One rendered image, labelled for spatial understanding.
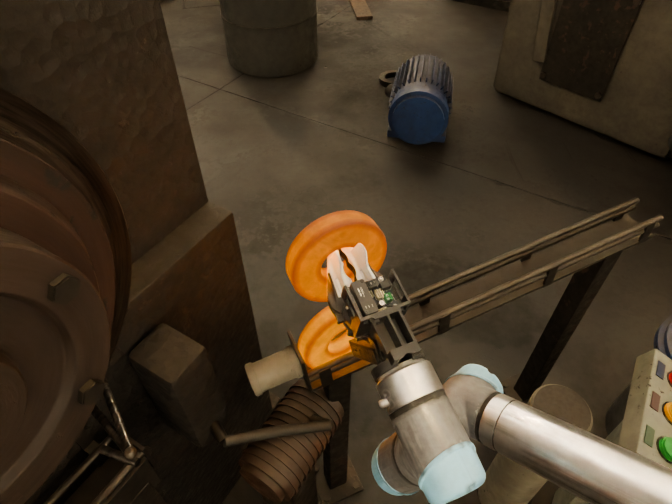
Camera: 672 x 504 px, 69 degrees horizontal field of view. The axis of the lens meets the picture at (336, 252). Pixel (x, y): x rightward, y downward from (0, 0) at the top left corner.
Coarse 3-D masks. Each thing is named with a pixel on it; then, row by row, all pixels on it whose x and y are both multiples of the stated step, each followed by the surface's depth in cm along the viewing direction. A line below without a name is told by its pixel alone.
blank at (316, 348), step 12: (324, 312) 82; (312, 324) 82; (324, 324) 81; (336, 324) 82; (300, 336) 84; (312, 336) 82; (324, 336) 83; (348, 336) 91; (300, 348) 85; (312, 348) 83; (324, 348) 85; (336, 348) 90; (348, 348) 90; (312, 360) 85; (324, 360) 88
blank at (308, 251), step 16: (320, 224) 68; (336, 224) 68; (352, 224) 68; (368, 224) 70; (304, 240) 68; (320, 240) 68; (336, 240) 69; (352, 240) 70; (368, 240) 72; (384, 240) 73; (288, 256) 70; (304, 256) 68; (320, 256) 70; (368, 256) 74; (384, 256) 76; (288, 272) 72; (304, 272) 70; (320, 272) 72; (352, 272) 75; (304, 288) 73; (320, 288) 74
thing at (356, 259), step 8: (344, 248) 71; (352, 248) 72; (360, 248) 68; (344, 256) 72; (352, 256) 71; (360, 256) 68; (352, 264) 70; (360, 264) 69; (360, 272) 70; (368, 272) 68; (368, 280) 69
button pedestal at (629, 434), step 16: (656, 352) 96; (640, 368) 96; (656, 368) 93; (640, 384) 93; (656, 384) 91; (640, 400) 90; (624, 416) 91; (640, 416) 87; (656, 416) 87; (624, 432) 88; (640, 432) 85; (656, 432) 86; (640, 448) 83; (656, 448) 84; (544, 496) 135; (560, 496) 127; (576, 496) 113
